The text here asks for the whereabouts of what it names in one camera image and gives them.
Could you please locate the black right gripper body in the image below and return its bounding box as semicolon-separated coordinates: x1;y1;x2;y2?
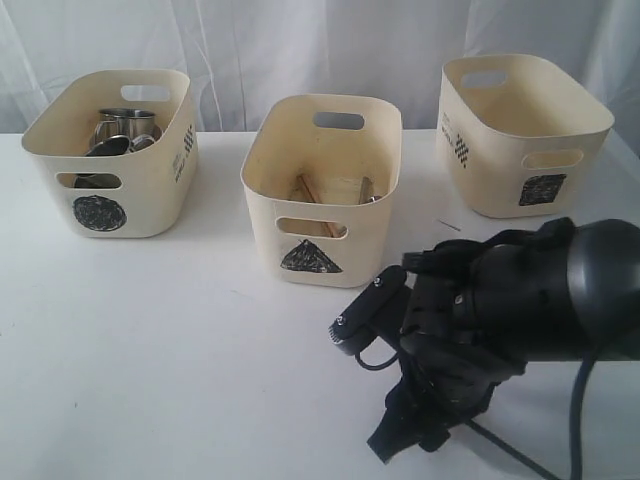
400;234;575;415

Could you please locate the steel table knife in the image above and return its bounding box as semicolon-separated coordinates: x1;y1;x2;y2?
358;176;382;205

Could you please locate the cream bin with triangle mark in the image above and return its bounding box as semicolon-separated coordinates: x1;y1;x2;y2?
241;94;402;288

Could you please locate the wooden chopstick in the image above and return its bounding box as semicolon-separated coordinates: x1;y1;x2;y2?
296;174;340;238

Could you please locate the steel mug front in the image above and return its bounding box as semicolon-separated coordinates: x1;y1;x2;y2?
128;133;161;153

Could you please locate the steel mug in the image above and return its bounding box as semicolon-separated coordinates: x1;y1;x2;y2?
89;107;162;147
128;133;161;153

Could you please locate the stainless steel bowl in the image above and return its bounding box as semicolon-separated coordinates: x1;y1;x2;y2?
73;135;129;189

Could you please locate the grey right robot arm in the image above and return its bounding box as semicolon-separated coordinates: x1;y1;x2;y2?
368;218;639;461

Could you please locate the small thin needle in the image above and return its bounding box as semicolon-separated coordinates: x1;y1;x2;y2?
437;219;461;232

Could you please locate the cream bin with square mark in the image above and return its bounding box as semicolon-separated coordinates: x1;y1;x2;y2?
436;54;615;219

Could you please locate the cream bin with circle mark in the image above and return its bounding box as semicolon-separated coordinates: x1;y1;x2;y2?
22;69;198;238

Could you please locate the white curtain backdrop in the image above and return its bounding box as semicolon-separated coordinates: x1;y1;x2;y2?
1;1;639;143

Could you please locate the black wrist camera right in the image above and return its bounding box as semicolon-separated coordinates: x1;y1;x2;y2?
329;265;412;356

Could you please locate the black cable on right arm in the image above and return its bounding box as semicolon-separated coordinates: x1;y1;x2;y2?
349;237;640;480

